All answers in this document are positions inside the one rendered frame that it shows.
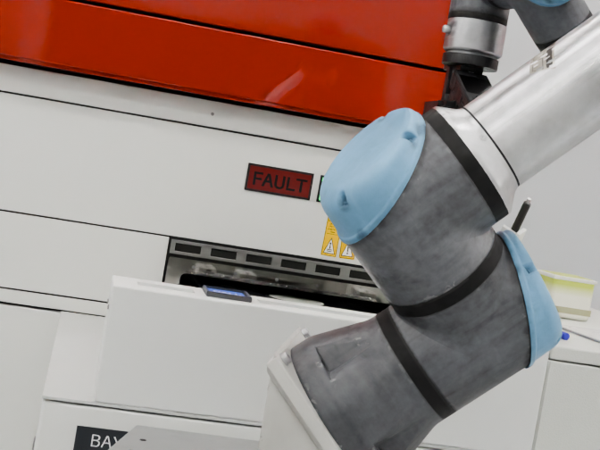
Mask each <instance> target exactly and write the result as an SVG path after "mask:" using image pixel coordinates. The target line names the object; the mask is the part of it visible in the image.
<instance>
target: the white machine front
mask: <svg viewBox="0 0 600 450"><path fill-rule="evenodd" d="M363 129H364V127H359V126H355V125H349V124H345V123H339V122H334V121H325V120H320V119H314V118H310V117H304V116H300V115H294V114H289V113H284V112H275V111H270V110H265V109H260V108H255V107H250V106H244V105H240V104H231V103H225V102H221V101H215V100H211V99H205V98H200V97H195V96H186V95H181V94H176V93H171V92H166V91H161V90H155V89H151V88H145V87H136V86H131V85H126V84H121V83H116V82H111V81H106V80H100V79H91V78H87V77H81V76H77V75H71V74H66V73H61V72H56V71H47V70H42V69H37V68H31V67H27V66H21V65H17V64H11V63H7V62H0V302H3V303H9V304H21V305H27V306H34V307H40V308H46V309H54V310H60V311H66V312H73V313H84V314H91V315H97V316H104V317H105V315H106V310H107V305H108V303H107V299H108V298H109V294H110V288H111V282H112V276H113V275H115V276H122V277H128V278H133V279H145V280H152V281H157V282H164V277H165V272H166V266H167V261H168V256H170V255H172V256H178V257H184V258H189V259H196V260H201V261H207V262H214V263H225V264H230V265H236V266H242V267H248V268H254V269H260V270H266V271H277V272H283V273H289V274H295V275H301V276H306V277H313V278H318V279H329V280H335V281H342V282H347V283H354V284H359V285H365V286H371V287H377V286H376V285H375V284H369V283H363V282H357V281H352V280H345V279H334V278H329V277H322V276H316V275H311V274H304V273H299V272H292V271H282V270H276V269H270V268H264V267H258V266H253V265H246V264H241V263H234V262H224V261H217V260H212V259H205V258H200V257H194V256H188V255H182V254H171V253H170V248H171V240H172V239H177V240H183V241H188V242H195V243H200V244H207V245H212V246H223V247H228V248H235V249H240V250H246V251H252V252H258V253H264V254H275V255H280V256H286V257H292V258H298V259H304V260H310V261H316V262H321V263H332V264H338V265H344V266H350V267H355V268H361V269H364V268H363V267H362V265H361V264H360V263H359V261H358V260H357V258H356V257H354V260H350V259H343V258H339V252H340V246H341V240H340V239H339V241H338V246H337V255H336V257H332V256H327V255H321V249H322V244H323V239H324V234H325V229H326V225H327V220H328V216H327V214H326V213H325V212H324V210H323V208H322V206H321V200H319V198H320V191H321V183H322V178H324V176H325V174H326V172H327V170H328V169H329V167H330V165H331V164H332V162H333V161H334V159H335V158H336V157H337V155H338V154H339V153H340V151H341V150H342V149H343V148H344V147H345V146H346V145H347V144H348V143H349V142H350V141H351V140H352V139H353V138H354V137H355V136H356V135H357V134H358V133H359V132H360V131H362V130H363ZM251 165H253V166H259V167H263V168H269V169H274V170H280V171H290V172H295V173H301V174H305V175H311V176H312V179H311V185H310V189H309V195H308V198H306V197H301V196H291V195H285V194H280V193H274V192H269V191H263V190H258V189H252V188H247V182H248V177H249V171H250V166H251Z"/></svg>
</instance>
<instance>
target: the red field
mask: <svg viewBox="0 0 600 450"><path fill-rule="evenodd" d="M311 179H312V176H311V175H305V174H301V173H295V172H290V171H280V170H274V169H269V168H263V167H259V166H253V165H251V166H250V171H249V177H248V182H247V188H252V189H258V190H263V191H269V192H274V193H280V194H285V195H291V196H301V197H306V198H308V195H309V189H310V185H311Z"/></svg>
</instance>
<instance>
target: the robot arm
mask: <svg viewBox="0 0 600 450"><path fill-rule="evenodd" d="M511 9H514V10H515V11H516V12H517V14H518V16H519V18H520V19H521V22H522V23H523V25H524V27H525V28H526V30H527V31H528V33H529V35H530V36H531V38H532V40H533V41H534V43H535V45H536V46H537V48H538V50H539V51H540V53H539V54H537V55H536V56H535V57H533V58H532V59H530V60H529V61H528V62H526V63H524V64H523V65H522V66H521V67H520V68H518V69H517V70H515V71H514V72H512V73H511V74H509V75H508V76H507V77H505V78H504V79H502V80H500V81H499V82H498V83H496V84H495V85H494V86H493V87H492V85H491V83H490V81H489V79H488V77H487V76H486V75H482V74H483V72H497V68H498V63H499V61H498V60H497V59H500V58H501V57H502V55H503V50H504V41H505V35H506V30H507V28H506V27H507V22H508V18H509V12H510V10H511ZM442 31H443V32H445V33H446V35H445V41H444V46H443V48H444V50H445V51H446V52H444V53H443V57H442V63H443V64H444V70H445V71H446V77H445V83H444V88H443V93H442V98H441V101H440V100H437V101H430V102H425V105H424V109H423V115H420V114H419V113H418V112H416V111H414V110H413V109H410V108H401V109H396V110H394V111H392V112H389V113H388V114H387V115H386V116H385V117H379V118H378V119H377V120H375V121H374V122H372V123H371V124H369V125H368V126H367V127H365V128H364V129H363V130H362V131H360V132H359V133H358V134H357V135H356V136H355V137H354V138H353V139H352V140H351V141H350V142H349V143H348V144H347V145H346V146H345V147H344V148H343V149H342V150H341V151H340V153H339V154H338V155H337V157H336V158H335V159H334V161H333V162H332V164H331V165H330V167H329V169H328V170H327V172H326V174H325V176H324V178H323V181H322V183H321V191H320V200H321V206H322V208H323V210H324V212H325V213H326V214H327V216H328V217H329V219H330V221H331V222H332V224H333V225H334V227H335V228H336V230H337V235H338V237H339V238H340V240H341V241H342V242H343V243H344V244H347V246H348V247H349V248H350V250H351V251H352V253H353V254H354V256H355V257H356V258H357V260H358V261H359V263H360V264H361V265H362V267H363V268H364V269H365V270H366V271H367V273H368V274H369V276H370V277H371V279H372V280H373V281H374V283H375V284H376V286H377V287H378V288H379V290H380V291H381V293H382V294H383V296H384V297H385V298H386V299H387V300H388V301H389V303H390V304H391V305H390V306H389V307H388V308H386V309H385V310H383V311H382V312H379V313H378V314H376V315H375V316H373V317H372V318H370V319H368V320H367V321H362V322H358V323H355V324H352V325H349V326H345V327H342V328H339V329H333V330H330V331H327V332H323V333H320V334H317V335H313V336H310V337H308V338H307V339H305V340H304V341H302V342H301V343H299V344H298V345H296V346H294V347H293V348H291V352H290V353H291V359H292V363H293V365H294V368H295V370H296V374H297V377H298V378H299V380H300V382H301V384H302V386H303V388H304V391H305V393H306V394H307V396H308V398H309V400H310V402H311V403H312V406H313V408H314V409H315V411H316V412H317V413H318V415H319V417H320V418H321V421H322V422H323V424H324V425H325V427H326V428H327V430H328V431H329V433H330V435H331V436H332V437H333V438H334V440H335V441H336V443H337V444H338V446H339V447H340V449H341V450H416V448H417V447H418V446H419V445H420V443H421V442H422V441H423V440H424V438H425V437H426V436H427V435H428V434H429V433H430V432H431V431H432V429H433V428H434V427H435V426H436V425H437V424H438V423H440V422H441V421H442V420H444V419H446V418H447V417H449V416H450V415H452V414H453V413H455V412H457V411H459V410H460V409H462V408H463V407H464V406H465V405H467V404H469V403H471V402H472V401H474V400H475V399H477V398H478V397H480V396H482V395H484V394H485V393H487V392H488V391H489V390H490V389H492V388H494V387H496V386H497V385H499V384H500V383H502V382H503V381H505V380H507V379H509V378H510V377H511V376H512V375H514V374H515V373H517V372H519V371H521V370H522V369H524V368H525V369H528V368H529V367H531V366H532V365H533V364H534V362H535V361H536V360H537V359H538V358H539V357H541V356H542V355H544V354H546V353H547V352H548V351H550V350H551V349H553V348H554V347H555V346H556V345H557V344H558V343H559V341H560V340H561V337H562V333H563V326H562V323H561V319H560V316H559V313H558V312H557V309H556V307H555V304H554V301H553V299H552V297H551V295H550V293H549V291H548V289H547V287H546V284H545V282H544V281H543V279H542V277H541V275H540V273H539V272H538V270H537V268H536V266H535V264H534V263H533V261H532V259H531V257H530V256H529V253H528V252H527V250H526V248H525V247H524V245H523V244H522V242H521V241H520V240H519V238H518V237H517V236H516V235H515V234H514V233H513V232H512V231H511V230H508V229H507V230H504V231H498V232H497V233H496V232H495V231H494V229H493V228H492V226H493V225H495V224H496V223H497V222H498V221H500V220H502V219H503V218H504V217H505V216H507V215H508V214H509V213H511V212H512V208H513V199H514V194H515V191H516V189H517V187H518V186H520V185H521V184H522V183H524V182H525V181H527V180H528V179H530V178H531V177H533V176H534V175H536V174H537V173H539V172H540V171H542V170H543V169H544V168H545V167H547V166H548V165H549V164H551V163H553V162H554V161H556V160H557V159H558V158H560V157H561V156H563V155H564V154H566V153H567V152H569V151H570V150H571V149H572V148H574V147H575V146H577V145H578V144H580V143H581V142H583V141H584V140H585V139H587V138H589V137H590V136H591V135H593V134H594V133H596V132H597V131H598V130H600V11H599V12H597V13H596V14H594V15H593V14H592V12H591V11H590V10H589V8H588V5H587V4H586V2H585V0H451V4H450V9H449V14H448V21H447V25H444V26H443V27H442Z"/></svg>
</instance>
